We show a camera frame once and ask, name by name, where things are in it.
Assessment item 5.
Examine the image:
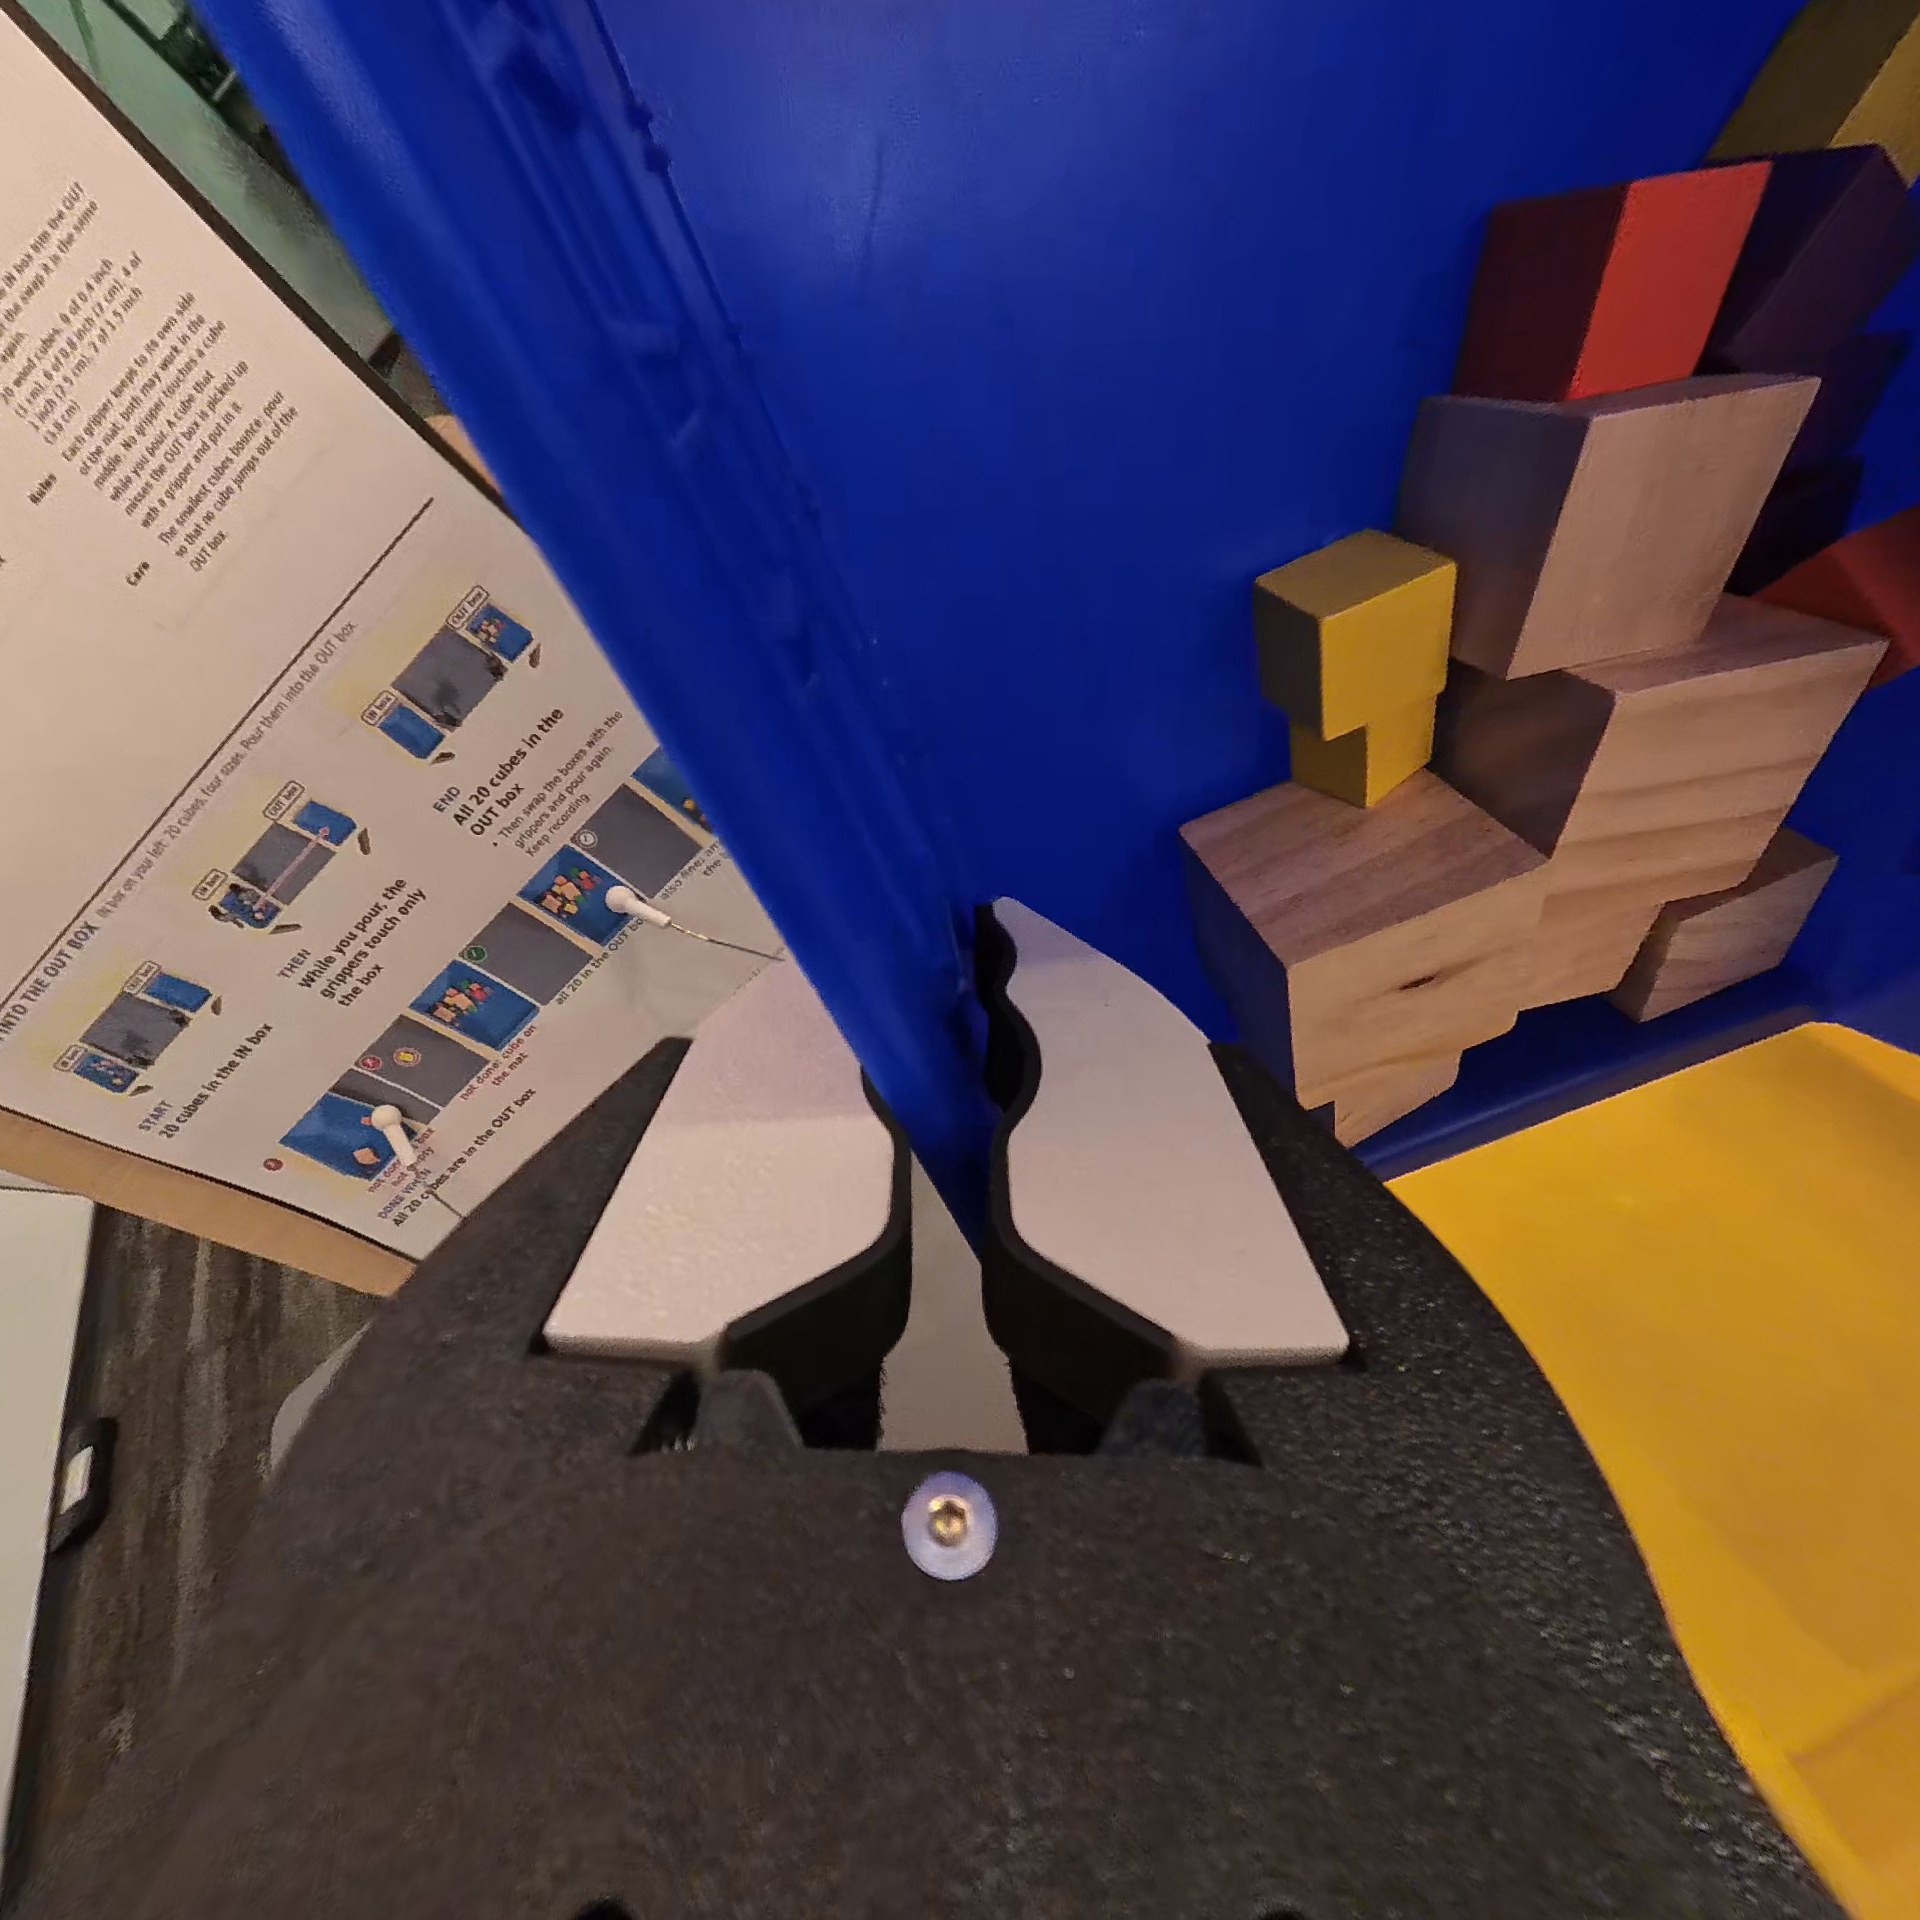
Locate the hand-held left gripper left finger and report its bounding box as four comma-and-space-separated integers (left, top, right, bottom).
541, 960, 913, 1375

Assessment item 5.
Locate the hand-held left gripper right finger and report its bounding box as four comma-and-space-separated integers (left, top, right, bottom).
973, 898, 1351, 1381

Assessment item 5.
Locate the yellow plastic box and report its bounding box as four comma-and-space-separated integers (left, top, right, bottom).
1385, 1024, 1920, 1920

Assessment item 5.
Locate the pile of coloured wooden cubes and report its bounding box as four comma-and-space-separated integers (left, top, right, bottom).
1182, 0, 1920, 1150

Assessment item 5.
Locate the blue plastic box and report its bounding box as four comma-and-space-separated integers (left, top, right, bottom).
185, 0, 1920, 1245

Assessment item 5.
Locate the printed instruction sheet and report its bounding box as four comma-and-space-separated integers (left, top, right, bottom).
0, 0, 788, 1262

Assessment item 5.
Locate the white clip with wire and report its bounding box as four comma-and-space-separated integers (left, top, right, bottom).
603, 882, 786, 964
368, 1102, 459, 1220

